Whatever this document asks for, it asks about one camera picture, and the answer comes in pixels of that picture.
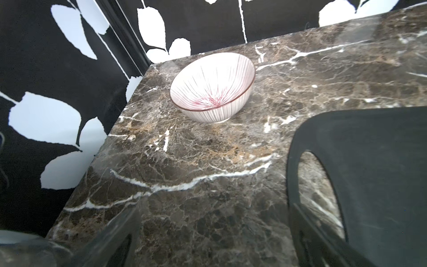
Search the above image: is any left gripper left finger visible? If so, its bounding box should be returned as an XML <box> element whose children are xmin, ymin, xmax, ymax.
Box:
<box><xmin>66</xmin><ymin>206</ymin><xmax>141</xmax><ymax>267</ymax></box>

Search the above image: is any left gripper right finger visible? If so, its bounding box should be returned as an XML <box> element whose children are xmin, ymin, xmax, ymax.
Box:
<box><xmin>290</xmin><ymin>204</ymin><xmax>374</xmax><ymax>267</ymax></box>

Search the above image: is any black cutting board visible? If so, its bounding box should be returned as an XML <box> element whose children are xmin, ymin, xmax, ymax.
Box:
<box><xmin>286</xmin><ymin>106</ymin><xmax>427</xmax><ymax>267</ymax></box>

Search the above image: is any pink striped ceramic bowl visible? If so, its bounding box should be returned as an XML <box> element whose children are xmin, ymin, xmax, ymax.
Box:
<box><xmin>170</xmin><ymin>52</ymin><xmax>256</xmax><ymax>123</ymax></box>

